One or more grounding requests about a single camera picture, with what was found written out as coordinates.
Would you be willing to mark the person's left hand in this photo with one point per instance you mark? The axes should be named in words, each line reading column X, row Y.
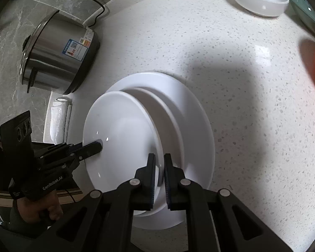
column 30, row 211

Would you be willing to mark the steel rice cooker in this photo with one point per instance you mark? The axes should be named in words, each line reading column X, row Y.
column 58, row 55

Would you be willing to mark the large white plate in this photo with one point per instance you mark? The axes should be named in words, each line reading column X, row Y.
column 182, row 124

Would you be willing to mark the blue green patterned bowl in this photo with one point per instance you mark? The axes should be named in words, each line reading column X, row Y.
column 305, row 12

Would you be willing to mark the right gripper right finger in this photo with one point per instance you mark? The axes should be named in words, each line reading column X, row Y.
column 173, row 188

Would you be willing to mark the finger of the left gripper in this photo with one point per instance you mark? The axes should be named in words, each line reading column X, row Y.
column 89, row 150

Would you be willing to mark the white folded cloth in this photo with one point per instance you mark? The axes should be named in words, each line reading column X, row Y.
column 57, row 120

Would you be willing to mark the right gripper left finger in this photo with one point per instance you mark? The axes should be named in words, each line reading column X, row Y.
column 145, row 191

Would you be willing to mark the white deep plate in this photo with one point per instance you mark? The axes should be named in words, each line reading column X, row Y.
column 128, row 135

